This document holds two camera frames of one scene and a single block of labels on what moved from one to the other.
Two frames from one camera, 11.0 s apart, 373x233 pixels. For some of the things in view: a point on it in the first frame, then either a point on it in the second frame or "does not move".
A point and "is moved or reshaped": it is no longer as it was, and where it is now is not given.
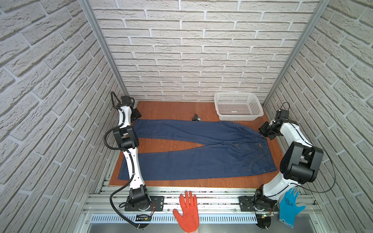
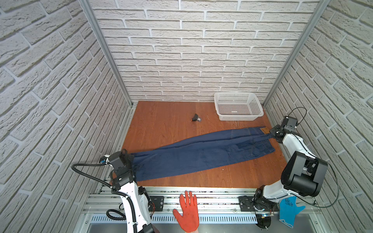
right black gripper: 262,130 to 274,130
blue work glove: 288,209 does not move
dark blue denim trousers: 224,148 is moved or reshaped
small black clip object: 196,118 does not move
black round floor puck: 263,222 does not move
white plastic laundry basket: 238,106 does not move
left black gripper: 137,114 to 130,157
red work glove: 190,221 does not move
